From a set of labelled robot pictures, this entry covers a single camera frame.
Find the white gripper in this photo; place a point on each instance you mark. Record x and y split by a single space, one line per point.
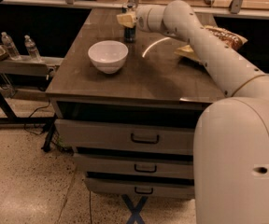
143 19

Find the red bull can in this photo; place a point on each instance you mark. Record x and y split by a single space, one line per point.
129 32

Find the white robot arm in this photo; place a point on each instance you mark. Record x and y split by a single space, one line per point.
231 138

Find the white bowl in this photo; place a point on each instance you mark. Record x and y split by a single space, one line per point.
108 56

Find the right water bottle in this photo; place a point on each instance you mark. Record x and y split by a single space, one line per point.
32 48

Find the water bottle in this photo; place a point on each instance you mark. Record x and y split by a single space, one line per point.
32 48
10 46

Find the chip bag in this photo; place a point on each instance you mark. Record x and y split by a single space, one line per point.
233 40

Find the grey drawer cabinet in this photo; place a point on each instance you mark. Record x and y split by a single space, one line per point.
155 87

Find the top drawer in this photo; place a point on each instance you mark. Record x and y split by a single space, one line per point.
126 137

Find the drawer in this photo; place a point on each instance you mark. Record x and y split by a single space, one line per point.
126 137
131 166
139 188

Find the grey side shelf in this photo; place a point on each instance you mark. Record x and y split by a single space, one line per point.
27 67

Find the left water bottle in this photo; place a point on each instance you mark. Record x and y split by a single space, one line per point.
10 46

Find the middle drawer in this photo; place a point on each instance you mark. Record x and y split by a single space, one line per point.
131 166

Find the bottom drawer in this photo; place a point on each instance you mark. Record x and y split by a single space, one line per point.
139 188

